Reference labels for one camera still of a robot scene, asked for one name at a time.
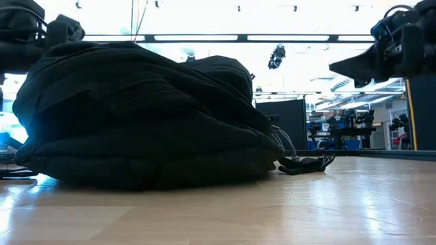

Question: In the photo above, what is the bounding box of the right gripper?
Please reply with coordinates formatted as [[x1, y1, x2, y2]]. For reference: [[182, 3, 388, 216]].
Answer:
[[328, 0, 436, 89]]

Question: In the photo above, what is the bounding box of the black backpack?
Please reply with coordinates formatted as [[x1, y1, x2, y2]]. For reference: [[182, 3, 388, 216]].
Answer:
[[12, 40, 337, 191]]

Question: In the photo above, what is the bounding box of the black background robot rig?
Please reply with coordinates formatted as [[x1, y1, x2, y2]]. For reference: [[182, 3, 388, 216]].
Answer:
[[307, 108, 377, 150]]

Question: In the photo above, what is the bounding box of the black curtain panel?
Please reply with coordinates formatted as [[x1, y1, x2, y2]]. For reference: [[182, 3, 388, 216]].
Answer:
[[405, 73, 436, 152]]

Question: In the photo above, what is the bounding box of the red bin rack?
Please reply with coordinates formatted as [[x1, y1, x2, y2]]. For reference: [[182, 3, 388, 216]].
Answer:
[[391, 133, 410, 151]]

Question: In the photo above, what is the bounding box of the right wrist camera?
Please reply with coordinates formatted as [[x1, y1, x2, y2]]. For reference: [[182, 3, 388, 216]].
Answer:
[[370, 10, 422, 47]]

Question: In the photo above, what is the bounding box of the yellow cable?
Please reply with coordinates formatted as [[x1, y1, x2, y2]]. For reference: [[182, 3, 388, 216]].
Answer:
[[405, 78, 419, 151]]

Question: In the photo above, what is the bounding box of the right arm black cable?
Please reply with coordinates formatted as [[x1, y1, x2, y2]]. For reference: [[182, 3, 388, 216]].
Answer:
[[382, 3, 415, 20]]

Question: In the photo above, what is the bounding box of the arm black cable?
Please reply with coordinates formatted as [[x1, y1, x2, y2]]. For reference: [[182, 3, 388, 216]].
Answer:
[[130, 0, 150, 44], [382, 3, 415, 20]]

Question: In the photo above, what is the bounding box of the black table frame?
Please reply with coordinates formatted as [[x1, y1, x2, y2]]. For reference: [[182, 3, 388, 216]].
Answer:
[[285, 148, 436, 163]]

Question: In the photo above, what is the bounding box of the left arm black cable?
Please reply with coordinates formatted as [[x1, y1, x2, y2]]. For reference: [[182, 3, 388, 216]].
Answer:
[[130, 0, 150, 44]]

